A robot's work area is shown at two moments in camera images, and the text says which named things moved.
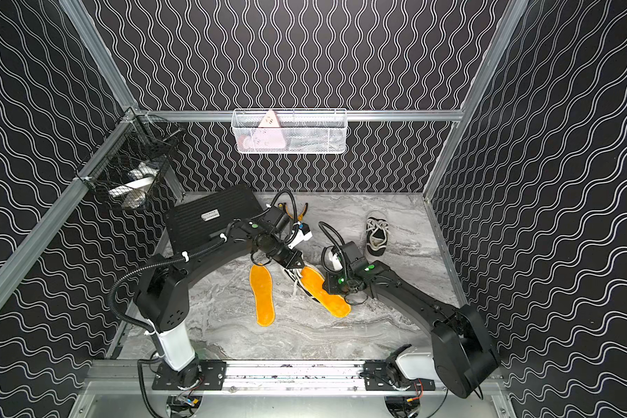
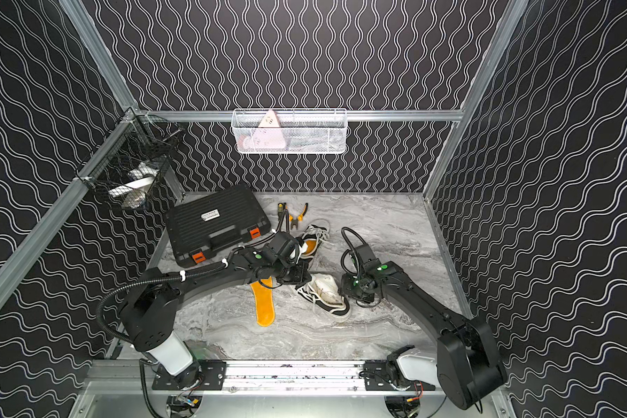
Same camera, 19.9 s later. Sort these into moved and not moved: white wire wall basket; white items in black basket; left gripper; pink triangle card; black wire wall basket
Moved: left gripper
Not moved: black wire wall basket; white items in black basket; pink triangle card; white wire wall basket
